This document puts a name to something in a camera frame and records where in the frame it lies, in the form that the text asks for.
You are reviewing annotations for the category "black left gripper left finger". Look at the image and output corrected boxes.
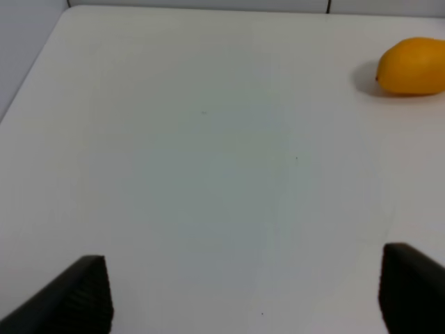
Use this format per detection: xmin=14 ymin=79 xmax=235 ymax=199
xmin=1 ymin=255 xmax=114 ymax=333

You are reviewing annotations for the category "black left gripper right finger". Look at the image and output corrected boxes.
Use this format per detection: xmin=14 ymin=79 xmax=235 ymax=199
xmin=378 ymin=243 xmax=444 ymax=334

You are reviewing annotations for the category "orange mango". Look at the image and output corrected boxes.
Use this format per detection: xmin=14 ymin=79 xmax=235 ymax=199
xmin=375 ymin=38 xmax=444 ymax=95

